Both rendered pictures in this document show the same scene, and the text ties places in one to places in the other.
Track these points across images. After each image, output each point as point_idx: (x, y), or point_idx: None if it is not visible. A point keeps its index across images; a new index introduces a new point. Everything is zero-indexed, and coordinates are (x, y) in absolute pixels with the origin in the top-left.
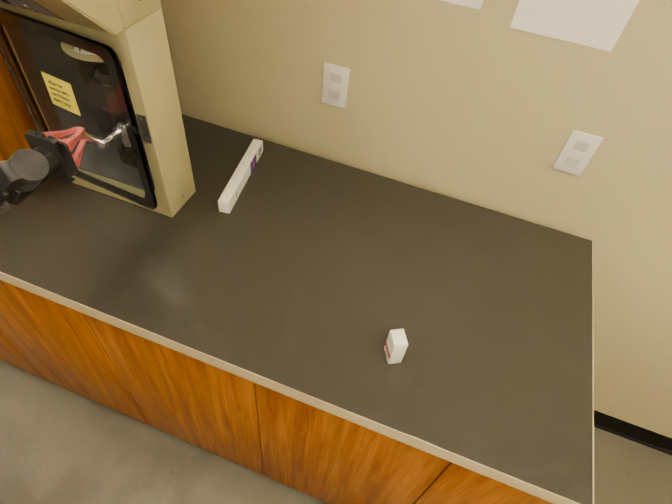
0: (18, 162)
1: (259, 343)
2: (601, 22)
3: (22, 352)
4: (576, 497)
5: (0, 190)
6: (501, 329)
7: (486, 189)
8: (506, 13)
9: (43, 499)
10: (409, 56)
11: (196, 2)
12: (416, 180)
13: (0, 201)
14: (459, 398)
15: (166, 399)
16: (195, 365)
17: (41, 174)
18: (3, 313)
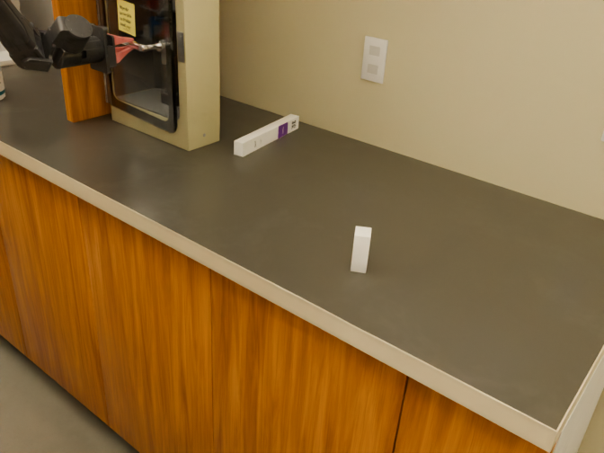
0: (71, 21)
1: (223, 232)
2: None
3: (19, 309)
4: (537, 416)
5: (50, 43)
6: (501, 276)
7: (530, 175)
8: None
9: None
10: (443, 22)
11: None
12: (454, 167)
13: (48, 56)
14: (421, 310)
15: (130, 358)
16: (162, 273)
17: (84, 34)
18: (18, 240)
